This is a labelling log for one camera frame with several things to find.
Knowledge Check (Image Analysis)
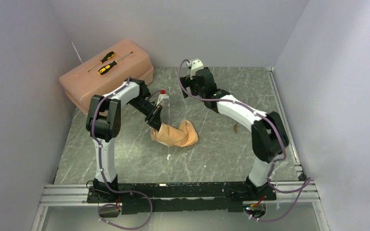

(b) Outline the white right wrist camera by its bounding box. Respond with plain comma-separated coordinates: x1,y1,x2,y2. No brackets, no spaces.
186,59,204,78

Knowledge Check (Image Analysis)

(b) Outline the pink plastic toolbox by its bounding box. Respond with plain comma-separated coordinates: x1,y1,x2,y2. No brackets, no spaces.
59,39,154,114

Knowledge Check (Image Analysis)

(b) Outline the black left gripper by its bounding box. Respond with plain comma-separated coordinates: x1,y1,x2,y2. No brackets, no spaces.
129,96,164,133

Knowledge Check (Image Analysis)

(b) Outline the upper yellow black screwdriver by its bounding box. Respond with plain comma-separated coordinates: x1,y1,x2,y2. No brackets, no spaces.
88,51,115,72

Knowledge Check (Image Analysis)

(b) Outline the aluminium frame rail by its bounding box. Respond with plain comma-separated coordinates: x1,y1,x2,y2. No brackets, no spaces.
31,182,330,231

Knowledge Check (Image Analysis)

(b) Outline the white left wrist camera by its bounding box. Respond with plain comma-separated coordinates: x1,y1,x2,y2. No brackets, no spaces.
155,89,170,106

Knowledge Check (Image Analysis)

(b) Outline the orange cloth napkin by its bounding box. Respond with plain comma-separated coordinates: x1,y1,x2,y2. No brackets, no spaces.
150,120,199,147

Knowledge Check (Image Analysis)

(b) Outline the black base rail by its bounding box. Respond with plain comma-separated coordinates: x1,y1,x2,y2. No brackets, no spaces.
87,181,277,215

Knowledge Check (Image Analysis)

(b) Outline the lower yellow black screwdriver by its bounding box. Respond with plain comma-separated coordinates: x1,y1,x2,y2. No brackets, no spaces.
98,51,133,75

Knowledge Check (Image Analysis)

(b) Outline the yellow black screwdriver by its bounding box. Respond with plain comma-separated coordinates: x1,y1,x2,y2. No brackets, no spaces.
98,51,133,75
88,51,115,72

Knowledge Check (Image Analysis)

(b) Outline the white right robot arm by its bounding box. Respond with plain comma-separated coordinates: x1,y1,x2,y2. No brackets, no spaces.
178,67,290,200

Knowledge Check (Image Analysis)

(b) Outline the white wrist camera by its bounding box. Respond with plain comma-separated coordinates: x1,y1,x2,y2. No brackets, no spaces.
155,89,170,106
186,59,204,78

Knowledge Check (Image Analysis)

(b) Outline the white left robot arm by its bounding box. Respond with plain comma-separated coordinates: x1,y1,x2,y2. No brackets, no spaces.
86,78,162,202

